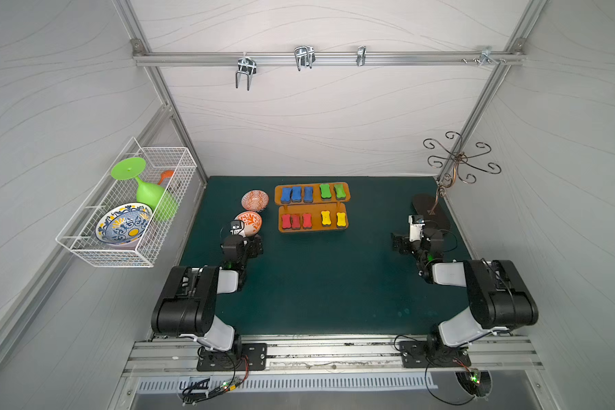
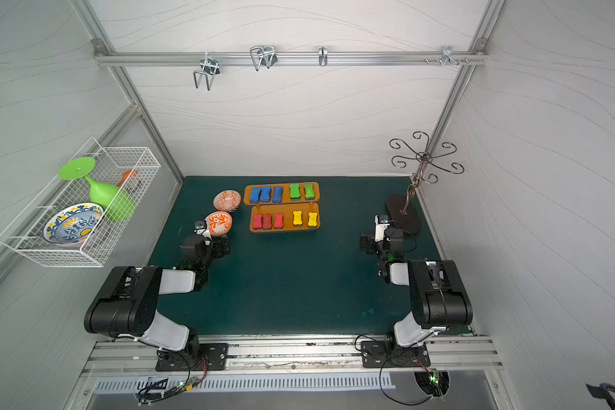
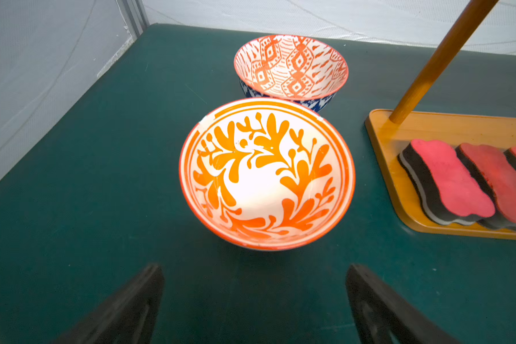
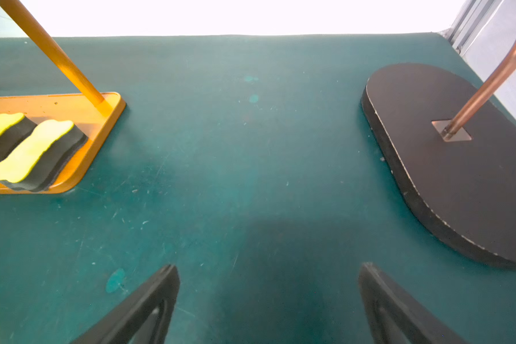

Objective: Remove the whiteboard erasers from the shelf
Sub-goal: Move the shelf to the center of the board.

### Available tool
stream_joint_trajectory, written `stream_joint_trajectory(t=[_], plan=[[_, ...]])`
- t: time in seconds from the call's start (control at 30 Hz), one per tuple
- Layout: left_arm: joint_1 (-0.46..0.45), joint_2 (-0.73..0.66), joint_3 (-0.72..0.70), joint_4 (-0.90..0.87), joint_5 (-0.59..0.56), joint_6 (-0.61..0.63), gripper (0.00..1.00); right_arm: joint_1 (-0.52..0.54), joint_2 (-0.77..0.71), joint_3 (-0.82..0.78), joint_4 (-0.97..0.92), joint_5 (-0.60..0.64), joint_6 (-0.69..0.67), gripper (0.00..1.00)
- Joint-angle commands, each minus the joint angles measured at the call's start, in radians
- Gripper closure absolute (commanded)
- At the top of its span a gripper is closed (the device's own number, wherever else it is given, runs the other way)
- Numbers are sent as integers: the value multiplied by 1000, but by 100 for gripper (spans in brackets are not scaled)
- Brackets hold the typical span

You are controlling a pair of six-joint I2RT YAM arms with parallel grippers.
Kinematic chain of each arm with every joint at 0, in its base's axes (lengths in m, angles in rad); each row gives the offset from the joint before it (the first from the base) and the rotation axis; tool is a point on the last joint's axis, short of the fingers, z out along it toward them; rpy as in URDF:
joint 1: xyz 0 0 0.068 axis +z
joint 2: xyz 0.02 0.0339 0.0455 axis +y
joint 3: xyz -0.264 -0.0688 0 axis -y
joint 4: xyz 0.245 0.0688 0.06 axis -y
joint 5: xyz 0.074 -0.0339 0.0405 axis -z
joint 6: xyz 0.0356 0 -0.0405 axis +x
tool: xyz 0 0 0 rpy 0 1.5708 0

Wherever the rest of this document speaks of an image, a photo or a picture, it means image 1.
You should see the yellow eraser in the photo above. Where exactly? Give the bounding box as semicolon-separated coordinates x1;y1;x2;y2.
320;210;332;227
336;212;347;229

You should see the blue eraser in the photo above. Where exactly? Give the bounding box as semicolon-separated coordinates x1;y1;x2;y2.
290;186;302;203
280;186;292;204
303;186;314;203

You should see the green eraser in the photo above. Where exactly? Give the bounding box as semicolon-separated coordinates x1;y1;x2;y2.
333;183;347;201
319;184;332;201

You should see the wooden two-tier shelf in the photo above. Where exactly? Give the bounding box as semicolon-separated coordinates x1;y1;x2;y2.
274;182;351;233

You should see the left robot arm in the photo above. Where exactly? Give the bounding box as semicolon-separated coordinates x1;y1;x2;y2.
150;235;263;357

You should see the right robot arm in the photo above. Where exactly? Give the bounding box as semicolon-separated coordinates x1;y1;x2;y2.
391;225;539;359

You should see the orange leaf bowl near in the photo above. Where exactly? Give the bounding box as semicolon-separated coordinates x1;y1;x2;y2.
235;211;262;237

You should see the orange patterned bowl far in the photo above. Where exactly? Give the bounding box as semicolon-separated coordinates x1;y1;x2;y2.
241;190;269;213

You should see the red eraser left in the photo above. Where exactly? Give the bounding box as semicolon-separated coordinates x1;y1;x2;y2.
280;214;292;230

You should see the red eraser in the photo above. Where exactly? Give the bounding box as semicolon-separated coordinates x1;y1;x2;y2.
302;213;313;230
280;214;292;230
290;214;302;230

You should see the red eraser middle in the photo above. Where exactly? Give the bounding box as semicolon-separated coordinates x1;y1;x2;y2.
290;214;302;230

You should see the red eraser right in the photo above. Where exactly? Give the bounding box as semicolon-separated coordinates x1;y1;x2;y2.
302;213;313;230

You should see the green plastic goblet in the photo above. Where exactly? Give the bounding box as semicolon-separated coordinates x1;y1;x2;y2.
110;157;179;221

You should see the orange utensil in basket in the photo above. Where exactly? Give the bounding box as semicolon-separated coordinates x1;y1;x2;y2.
157;170;174;186

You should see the blue yellow ceramic bowl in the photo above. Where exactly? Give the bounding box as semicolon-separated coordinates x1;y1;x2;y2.
95;203;153;246

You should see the white vent strip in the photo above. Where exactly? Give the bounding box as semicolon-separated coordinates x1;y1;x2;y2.
137;372;438;395

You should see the metal double hook left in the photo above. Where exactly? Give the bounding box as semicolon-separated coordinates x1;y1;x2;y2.
235;56;257;91

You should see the small metal hook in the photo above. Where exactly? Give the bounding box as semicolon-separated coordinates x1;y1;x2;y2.
356;46;367;67

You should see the metal hook middle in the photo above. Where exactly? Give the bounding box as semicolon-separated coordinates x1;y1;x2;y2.
294;45;316;72

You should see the metal hook right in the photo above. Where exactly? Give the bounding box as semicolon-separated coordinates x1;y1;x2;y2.
461;46;503;67

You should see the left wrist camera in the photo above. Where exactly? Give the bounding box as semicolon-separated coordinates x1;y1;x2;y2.
230;220;246;237

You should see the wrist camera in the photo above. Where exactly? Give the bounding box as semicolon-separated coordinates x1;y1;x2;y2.
230;220;246;237
408;215;425;243

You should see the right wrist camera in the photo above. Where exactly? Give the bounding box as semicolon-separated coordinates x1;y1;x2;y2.
408;215;425;243

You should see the copper wire hanger stand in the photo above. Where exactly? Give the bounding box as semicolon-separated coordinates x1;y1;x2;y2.
409;138;502;232

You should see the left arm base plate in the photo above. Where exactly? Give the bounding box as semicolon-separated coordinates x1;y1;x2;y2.
196;343;268;372

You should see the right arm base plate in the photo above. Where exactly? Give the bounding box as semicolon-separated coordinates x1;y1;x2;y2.
396;340;472;369

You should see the white wire basket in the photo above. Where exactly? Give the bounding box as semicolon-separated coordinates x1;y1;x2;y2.
56;138;196;268

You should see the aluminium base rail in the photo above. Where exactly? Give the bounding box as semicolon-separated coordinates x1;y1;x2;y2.
122;334;544;376

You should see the right base cable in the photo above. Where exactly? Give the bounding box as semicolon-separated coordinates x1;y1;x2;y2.
393;334;485;408

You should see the base cable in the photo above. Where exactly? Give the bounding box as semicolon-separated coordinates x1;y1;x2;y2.
393;334;485;408
180;347;250;406

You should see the left base cable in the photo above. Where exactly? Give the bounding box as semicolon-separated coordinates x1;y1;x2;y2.
180;347;250;406

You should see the aluminium top rail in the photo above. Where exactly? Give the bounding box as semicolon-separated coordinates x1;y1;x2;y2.
133;50;526;68

